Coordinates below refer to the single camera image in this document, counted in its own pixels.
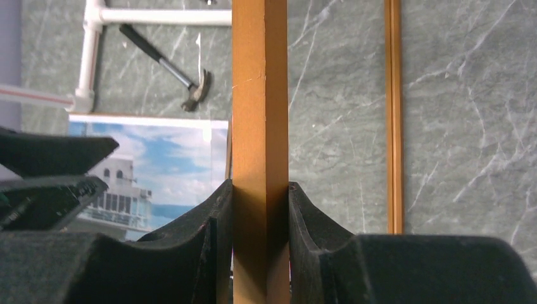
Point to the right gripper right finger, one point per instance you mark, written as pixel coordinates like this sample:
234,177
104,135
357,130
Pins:
331,265

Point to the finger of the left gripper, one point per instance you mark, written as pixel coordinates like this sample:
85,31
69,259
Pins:
47,203
37,155

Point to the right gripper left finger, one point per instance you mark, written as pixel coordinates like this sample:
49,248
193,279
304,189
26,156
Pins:
186,261

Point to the building photo print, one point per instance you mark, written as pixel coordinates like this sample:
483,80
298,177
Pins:
162,168

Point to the brown wooden picture frame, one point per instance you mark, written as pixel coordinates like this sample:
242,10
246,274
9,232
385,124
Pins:
260,144

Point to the white pvc pipe stand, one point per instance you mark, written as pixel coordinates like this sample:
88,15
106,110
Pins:
96,16

